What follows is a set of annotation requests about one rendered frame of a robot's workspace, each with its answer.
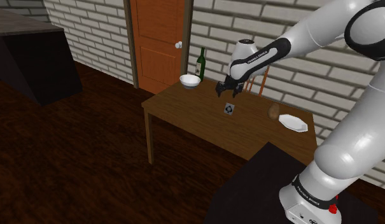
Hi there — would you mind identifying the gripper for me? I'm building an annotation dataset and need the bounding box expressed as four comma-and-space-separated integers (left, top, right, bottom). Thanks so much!
215, 74, 244, 99

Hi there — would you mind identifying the orange wooden chair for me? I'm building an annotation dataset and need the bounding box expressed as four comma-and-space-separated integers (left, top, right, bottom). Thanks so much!
243, 65, 270, 97

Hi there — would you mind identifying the green glass bottle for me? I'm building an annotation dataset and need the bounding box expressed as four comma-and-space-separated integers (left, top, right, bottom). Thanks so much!
195, 46, 207, 82

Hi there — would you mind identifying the brown wooden table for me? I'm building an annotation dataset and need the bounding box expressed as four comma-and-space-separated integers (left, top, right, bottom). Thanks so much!
141, 78, 318, 167

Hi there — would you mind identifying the white bowl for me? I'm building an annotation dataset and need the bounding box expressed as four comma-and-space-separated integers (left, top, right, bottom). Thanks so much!
179, 74, 201, 90

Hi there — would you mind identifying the brown potato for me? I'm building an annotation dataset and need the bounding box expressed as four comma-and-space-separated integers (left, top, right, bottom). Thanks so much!
267, 103, 281, 121

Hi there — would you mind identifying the white octagonal plate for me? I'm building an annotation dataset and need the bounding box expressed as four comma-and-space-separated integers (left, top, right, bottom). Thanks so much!
278, 114, 309, 133

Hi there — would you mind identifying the orange wooden door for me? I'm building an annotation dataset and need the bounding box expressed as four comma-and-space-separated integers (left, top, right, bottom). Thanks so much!
123, 0, 195, 95

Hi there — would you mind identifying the black robot stand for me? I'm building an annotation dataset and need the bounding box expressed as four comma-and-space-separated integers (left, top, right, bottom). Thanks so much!
203, 141, 379, 224

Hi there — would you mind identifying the dark cabinet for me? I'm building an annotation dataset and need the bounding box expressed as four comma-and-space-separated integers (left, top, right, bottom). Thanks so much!
0, 8, 83, 107

